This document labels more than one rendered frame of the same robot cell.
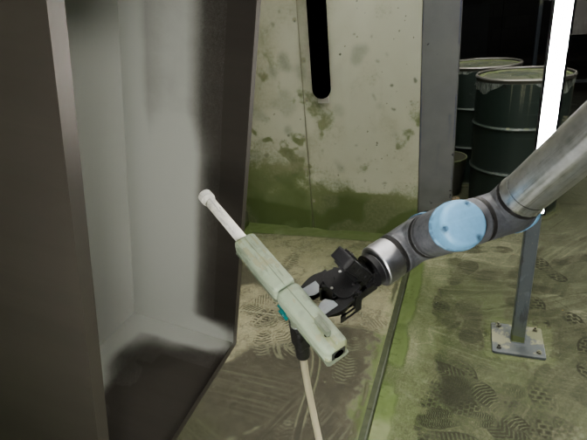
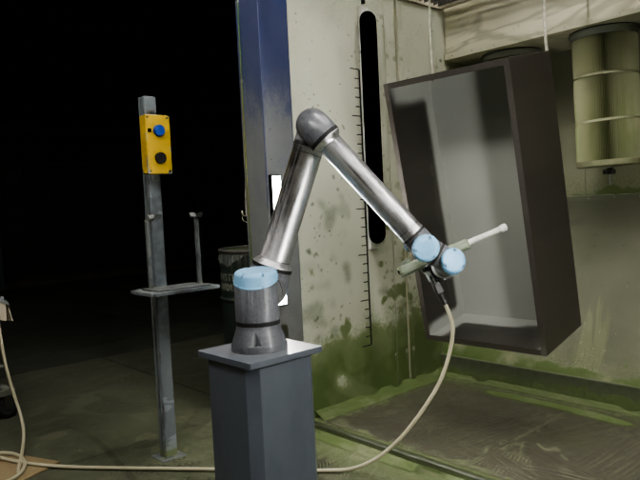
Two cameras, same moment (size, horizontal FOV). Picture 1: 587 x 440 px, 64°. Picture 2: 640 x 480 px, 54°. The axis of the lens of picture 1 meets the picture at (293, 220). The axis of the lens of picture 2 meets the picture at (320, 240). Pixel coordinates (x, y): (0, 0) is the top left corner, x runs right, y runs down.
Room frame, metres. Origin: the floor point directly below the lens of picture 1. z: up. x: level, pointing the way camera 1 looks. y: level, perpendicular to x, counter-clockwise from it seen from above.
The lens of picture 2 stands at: (1.45, -2.47, 1.11)
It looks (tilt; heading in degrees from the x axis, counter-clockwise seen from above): 3 degrees down; 116
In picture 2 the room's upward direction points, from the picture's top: 3 degrees counter-clockwise
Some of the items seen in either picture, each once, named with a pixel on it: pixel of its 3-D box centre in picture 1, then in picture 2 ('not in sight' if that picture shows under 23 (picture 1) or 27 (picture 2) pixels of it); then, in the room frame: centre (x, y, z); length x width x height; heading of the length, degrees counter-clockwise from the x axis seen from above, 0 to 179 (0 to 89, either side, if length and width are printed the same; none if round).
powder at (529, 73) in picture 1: (524, 75); not in sight; (2.99, -1.52, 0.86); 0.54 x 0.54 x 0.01
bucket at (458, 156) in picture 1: (445, 174); not in sight; (3.32, -1.17, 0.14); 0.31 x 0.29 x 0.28; 158
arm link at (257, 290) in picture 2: not in sight; (256, 293); (0.31, -0.65, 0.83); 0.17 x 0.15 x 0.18; 111
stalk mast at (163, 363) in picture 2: not in sight; (157, 279); (-0.47, -0.23, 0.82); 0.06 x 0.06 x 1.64; 68
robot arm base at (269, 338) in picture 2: not in sight; (258, 333); (0.32, -0.66, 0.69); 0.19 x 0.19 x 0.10
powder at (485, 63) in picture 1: (480, 65); not in sight; (3.64, -1.51, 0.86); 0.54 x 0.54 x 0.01
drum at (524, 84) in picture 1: (517, 141); not in sight; (2.98, -1.51, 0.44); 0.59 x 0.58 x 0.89; 173
